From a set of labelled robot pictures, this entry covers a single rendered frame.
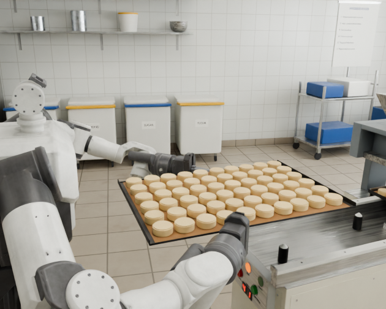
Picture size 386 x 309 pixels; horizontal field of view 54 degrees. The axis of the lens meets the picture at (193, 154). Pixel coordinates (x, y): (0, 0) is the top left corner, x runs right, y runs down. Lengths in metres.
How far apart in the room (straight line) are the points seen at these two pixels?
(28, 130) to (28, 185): 0.26
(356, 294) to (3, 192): 1.12
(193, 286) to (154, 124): 3.88
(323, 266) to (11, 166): 0.93
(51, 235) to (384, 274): 1.13
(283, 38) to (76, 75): 2.79
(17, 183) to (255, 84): 4.87
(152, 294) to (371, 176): 1.51
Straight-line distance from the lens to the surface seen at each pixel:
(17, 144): 0.86
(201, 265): 0.71
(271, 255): 1.36
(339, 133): 5.38
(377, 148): 1.91
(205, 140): 4.65
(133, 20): 4.77
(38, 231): 0.64
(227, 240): 0.83
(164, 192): 1.11
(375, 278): 1.45
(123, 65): 5.03
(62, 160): 0.86
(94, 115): 4.45
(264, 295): 1.28
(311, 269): 1.25
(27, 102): 0.90
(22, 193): 0.69
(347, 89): 5.27
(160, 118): 4.48
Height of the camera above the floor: 1.56
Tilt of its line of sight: 18 degrees down
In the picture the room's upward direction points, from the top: 1 degrees clockwise
